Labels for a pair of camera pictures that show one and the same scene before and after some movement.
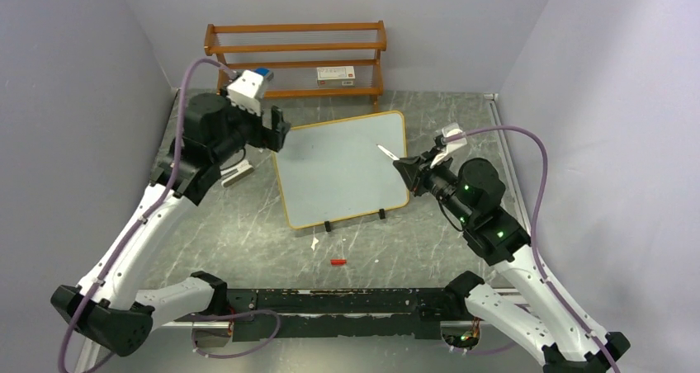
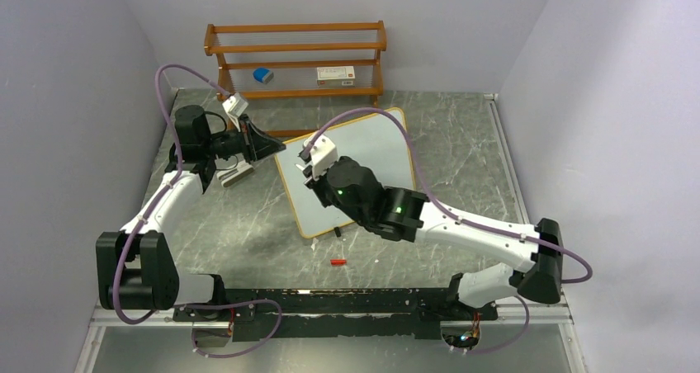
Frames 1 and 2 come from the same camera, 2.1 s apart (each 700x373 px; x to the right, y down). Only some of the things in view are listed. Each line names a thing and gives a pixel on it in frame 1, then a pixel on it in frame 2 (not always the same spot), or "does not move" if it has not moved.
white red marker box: [333, 77] does not move
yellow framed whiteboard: [333, 170] does not move
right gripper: [415, 170] to [315, 184]
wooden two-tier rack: [308, 60] does not move
